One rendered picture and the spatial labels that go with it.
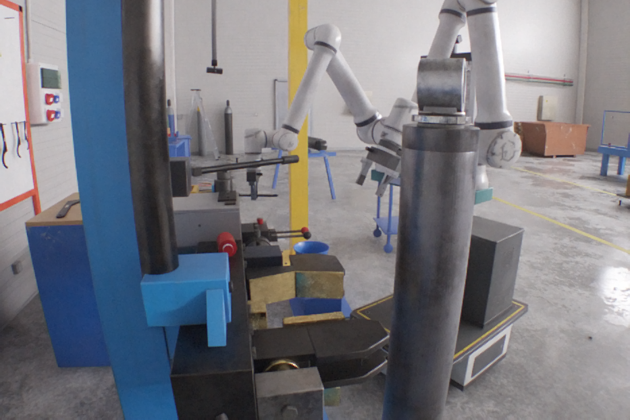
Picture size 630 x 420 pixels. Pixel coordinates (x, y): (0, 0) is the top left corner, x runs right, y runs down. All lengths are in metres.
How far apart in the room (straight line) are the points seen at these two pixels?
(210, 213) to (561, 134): 12.61
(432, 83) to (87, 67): 0.82
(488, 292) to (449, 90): 1.43
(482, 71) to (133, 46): 1.21
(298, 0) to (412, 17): 9.82
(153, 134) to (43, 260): 1.75
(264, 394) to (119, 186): 0.54
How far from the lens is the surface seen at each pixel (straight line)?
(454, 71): 1.03
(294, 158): 1.24
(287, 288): 1.27
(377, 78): 12.48
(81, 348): 2.66
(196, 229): 1.31
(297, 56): 3.52
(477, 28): 1.57
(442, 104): 1.05
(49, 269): 2.46
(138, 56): 0.79
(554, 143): 13.18
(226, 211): 1.29
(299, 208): 3.63
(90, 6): 0.96
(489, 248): 2.15
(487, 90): 1.56
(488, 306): 2.30
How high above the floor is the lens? 1.53
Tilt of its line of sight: 12 degrees down
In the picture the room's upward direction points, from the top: straight up
